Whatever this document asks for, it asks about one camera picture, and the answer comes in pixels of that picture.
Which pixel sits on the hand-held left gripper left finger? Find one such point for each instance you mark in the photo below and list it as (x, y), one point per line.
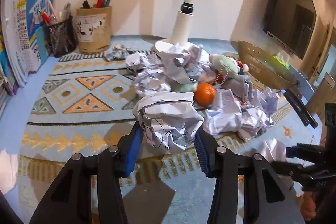
(132, 151)

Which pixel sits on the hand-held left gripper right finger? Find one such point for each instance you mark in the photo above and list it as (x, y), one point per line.
(202, 157)

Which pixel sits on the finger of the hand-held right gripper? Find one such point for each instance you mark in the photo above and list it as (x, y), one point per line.
(307, 149)
(291, 169)

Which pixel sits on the lined paper ball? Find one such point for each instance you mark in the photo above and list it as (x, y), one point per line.
(168, 119)
(273, 150)

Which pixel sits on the orange fruit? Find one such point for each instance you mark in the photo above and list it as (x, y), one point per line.
(204, 94)

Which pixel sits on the pile of papers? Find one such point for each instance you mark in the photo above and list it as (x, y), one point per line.
(157, 77)

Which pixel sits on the person's right hand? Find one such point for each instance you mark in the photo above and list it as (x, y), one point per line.
(309, 204)

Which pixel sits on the black glossy object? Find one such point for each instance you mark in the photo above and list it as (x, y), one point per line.
(299, 108)

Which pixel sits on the grey phone stand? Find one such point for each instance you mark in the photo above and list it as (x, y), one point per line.
(303, 79)

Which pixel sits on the wooden door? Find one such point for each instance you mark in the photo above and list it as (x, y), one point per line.
(325, 74)

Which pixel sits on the patterned table mat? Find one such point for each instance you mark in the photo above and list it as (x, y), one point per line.
(78, 87)

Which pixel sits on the green tissue pack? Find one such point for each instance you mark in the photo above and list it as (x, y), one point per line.
(279, 60)

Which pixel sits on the green plush toy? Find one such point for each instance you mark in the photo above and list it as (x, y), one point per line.
(225, 65)

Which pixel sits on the small crumpled grey paper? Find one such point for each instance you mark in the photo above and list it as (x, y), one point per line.
(118, 53)

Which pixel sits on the brown paper pen holder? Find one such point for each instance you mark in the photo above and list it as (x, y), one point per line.
(93, 29)

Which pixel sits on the black mesh pen holder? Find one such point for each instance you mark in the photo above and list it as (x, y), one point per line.
(63, 37)

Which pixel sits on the white desk lamp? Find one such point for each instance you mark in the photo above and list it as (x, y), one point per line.
(183, 24)

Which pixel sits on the stack of books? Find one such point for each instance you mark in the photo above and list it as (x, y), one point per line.
(6, 77)

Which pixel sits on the bunch of pens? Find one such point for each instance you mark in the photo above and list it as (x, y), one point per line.
(56, 16)
(98, 2)

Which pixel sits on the white chart booklet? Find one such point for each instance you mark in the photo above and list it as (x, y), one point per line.
(15, 29)

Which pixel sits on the blue picture book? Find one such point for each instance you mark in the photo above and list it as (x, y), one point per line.
(39, 6)

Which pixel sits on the black wall television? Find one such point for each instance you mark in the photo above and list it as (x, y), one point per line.
(291, 11)

